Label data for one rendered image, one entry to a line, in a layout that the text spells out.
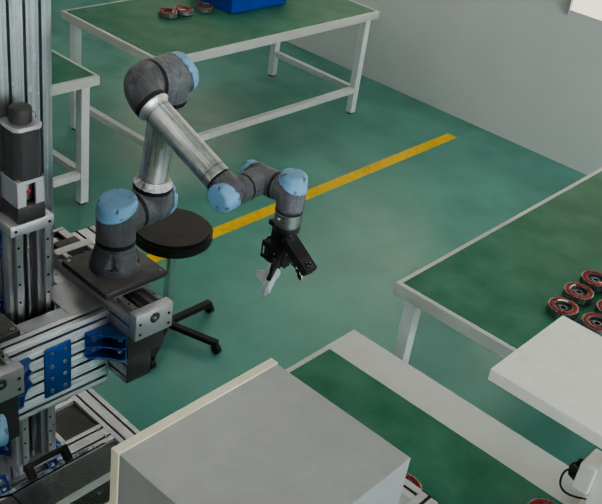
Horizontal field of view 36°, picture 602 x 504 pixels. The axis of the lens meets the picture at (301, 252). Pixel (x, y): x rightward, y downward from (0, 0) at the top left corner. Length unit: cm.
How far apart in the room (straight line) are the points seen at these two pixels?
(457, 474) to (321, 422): 88
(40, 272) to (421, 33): 475
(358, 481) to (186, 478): 32
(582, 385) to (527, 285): 126
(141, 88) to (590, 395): 136
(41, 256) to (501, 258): 185
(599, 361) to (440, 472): 55
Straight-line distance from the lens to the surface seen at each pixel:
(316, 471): 182
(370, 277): 484
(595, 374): 247
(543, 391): 235
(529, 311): 348
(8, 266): 267
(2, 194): 263
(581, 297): 359
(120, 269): 275
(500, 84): 673
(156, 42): 538
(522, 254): 382
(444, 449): 279
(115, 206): 267
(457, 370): 435
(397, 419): 284
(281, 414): 192
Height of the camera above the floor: 259
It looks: 32 degrees down
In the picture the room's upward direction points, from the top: 9 degrees clockwise
